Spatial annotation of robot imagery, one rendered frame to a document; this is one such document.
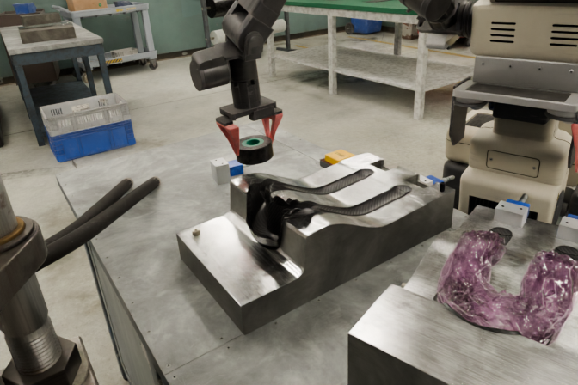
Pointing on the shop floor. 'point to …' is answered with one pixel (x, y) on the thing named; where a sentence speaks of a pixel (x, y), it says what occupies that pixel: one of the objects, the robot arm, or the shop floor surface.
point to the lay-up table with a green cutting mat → (396, 11)
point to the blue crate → (91, 140)
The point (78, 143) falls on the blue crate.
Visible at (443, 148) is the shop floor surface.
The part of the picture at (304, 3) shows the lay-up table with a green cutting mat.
